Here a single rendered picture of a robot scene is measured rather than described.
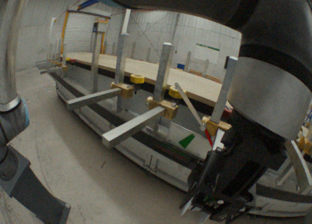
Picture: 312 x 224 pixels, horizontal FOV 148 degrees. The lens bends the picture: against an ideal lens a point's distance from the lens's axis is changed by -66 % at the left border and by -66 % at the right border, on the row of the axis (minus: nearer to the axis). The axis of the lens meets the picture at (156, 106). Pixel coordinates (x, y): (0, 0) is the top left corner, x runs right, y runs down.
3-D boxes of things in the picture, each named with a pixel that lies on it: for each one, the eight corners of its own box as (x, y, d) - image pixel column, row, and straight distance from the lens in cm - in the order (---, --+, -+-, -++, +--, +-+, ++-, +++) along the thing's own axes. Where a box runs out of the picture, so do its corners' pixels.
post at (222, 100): (195, 167, 61) (239, 58, 45) (188, 164, 61) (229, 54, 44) (197, 162, 64) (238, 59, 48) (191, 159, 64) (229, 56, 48)
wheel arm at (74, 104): (70, 113, 52) (68, 102, 50) (67, 110, 55) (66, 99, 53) (140, 91, 77) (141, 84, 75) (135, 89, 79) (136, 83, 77)
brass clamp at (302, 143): (312, 157, 75) (317, 148, 74) (301, 150, 65) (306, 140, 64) (308, 150, 79) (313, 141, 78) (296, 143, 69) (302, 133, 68)
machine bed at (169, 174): (300, 219, 257) (340, 174, 235) (56, 95, 311) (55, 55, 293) (297, 189, 283) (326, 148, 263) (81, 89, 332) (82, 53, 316)
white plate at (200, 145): (217, 165, 57) (228, 148, 51) (165, 141, 58) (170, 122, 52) (217, 165, 58) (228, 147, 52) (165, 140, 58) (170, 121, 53)
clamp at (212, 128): (228, 143, 50) (235, 132, 48) (198, 129, 50) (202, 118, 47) (229, 136, 55) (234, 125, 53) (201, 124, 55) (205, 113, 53)
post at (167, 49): (150, 145, 66) (171, 43, 50) (144, 142, 67) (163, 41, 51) (154, 142, 68) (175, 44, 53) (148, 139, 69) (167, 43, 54)
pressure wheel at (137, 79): (143, 96, 74) (146, 77, 70) (128, 95, 72) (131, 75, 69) (140, 91, 81) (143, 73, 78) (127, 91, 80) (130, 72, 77)
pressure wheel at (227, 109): (225, 136, 59) (236, 113, 55) (209, 129, 58) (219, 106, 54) (226, 129, 66) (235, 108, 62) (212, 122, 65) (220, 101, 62)
